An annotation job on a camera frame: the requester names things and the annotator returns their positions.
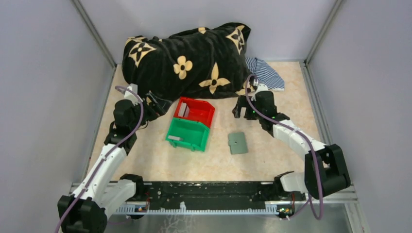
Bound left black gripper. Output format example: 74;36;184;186
130;92;172;131

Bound sage green card holder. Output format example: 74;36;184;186
228;132;248;155

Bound red plastic bin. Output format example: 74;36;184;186
173;97;215;128

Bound green plastic bin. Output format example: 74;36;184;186
166;117;210;152

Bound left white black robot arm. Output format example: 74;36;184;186
55;93;172;233

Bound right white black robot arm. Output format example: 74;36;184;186
232;91;351;200

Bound cards in red bin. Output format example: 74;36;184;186
177;102;189;118

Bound card in green bin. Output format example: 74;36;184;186
167;135;183;141

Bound blue striped cloth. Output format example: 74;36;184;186
245;57;285;91

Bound black floral blanket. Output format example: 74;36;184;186
121;22;251;101

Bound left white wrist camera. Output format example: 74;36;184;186
124;83;142;105

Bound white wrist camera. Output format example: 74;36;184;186
251;79;269;98
124;83;142;105

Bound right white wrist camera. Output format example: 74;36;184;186
251;79;269;98

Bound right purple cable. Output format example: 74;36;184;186
244;74;325;220

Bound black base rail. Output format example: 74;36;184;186
136;181;306;210

